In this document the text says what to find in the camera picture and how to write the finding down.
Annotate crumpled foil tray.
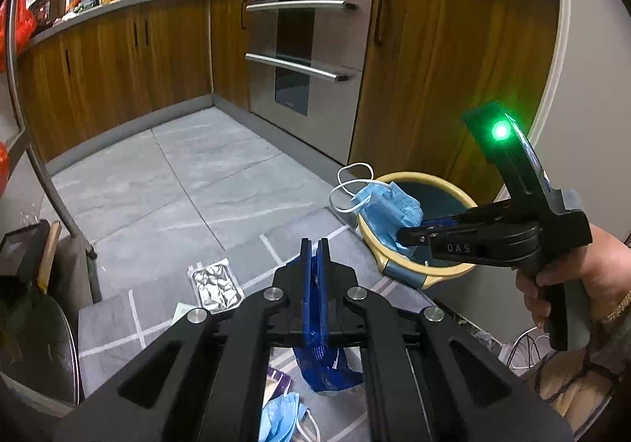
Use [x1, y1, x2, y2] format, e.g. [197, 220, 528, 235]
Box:
[187, 259, 246, 311]

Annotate black wok with wooden handle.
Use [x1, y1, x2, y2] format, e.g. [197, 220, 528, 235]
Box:
[0, 274, 82, 406]

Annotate dark rice cooker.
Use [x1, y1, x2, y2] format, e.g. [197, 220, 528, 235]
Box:
[30, 0, 67, 24]

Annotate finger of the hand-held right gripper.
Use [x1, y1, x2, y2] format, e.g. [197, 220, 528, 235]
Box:
[397, 218, 540, 271]
[423, 202, 540, 226]

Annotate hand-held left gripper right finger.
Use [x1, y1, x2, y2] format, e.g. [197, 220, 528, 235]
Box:
[317, 238, 577, 442]

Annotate wooden kitchen cabinets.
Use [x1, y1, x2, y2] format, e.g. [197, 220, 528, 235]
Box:
[17, 0, 560, 226]

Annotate hanging red plastic bag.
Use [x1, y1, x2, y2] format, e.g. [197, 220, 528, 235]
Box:
[0, 0, 37, 73]

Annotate stainless built-in oven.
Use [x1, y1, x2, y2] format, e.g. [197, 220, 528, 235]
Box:
[245, 0, 375, 167]

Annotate gold bracelet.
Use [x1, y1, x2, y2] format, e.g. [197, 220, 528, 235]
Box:
[589, 289, 631, 325]

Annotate metal shelf rack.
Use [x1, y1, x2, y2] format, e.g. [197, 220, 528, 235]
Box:
[0, 0, 104, 306]

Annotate person's right hand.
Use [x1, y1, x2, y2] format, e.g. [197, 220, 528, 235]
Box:
[515, 222, 631, 330]

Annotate blue and silver packet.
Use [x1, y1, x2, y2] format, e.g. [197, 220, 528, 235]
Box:
[294, 346, 364, 394]

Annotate teal yellow-rimmed waste bin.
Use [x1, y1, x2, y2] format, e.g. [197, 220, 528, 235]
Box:
[356, 171, 480, 290]

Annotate white cables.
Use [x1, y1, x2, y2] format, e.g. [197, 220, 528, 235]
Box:
[473, 328, 549, 376]

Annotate grey checked mat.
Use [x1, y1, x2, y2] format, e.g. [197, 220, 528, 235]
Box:
[78, 208, 489, 442]

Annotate black square tray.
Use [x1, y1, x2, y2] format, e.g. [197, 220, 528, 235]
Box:
[0, 220, 50, 280]

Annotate blue face mask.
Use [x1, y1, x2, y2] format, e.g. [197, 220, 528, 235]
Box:
[329, 162, 425, 256]
[259, 392, 321, 442]

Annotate person's plaid clothing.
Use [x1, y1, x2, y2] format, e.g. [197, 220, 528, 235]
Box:
[532, 319, 631, 429]

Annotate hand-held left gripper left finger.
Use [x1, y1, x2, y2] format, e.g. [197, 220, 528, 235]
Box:
[52, 238, 319, 442]

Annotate purple wrapper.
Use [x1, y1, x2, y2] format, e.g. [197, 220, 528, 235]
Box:
[266, 367, 293, 404]

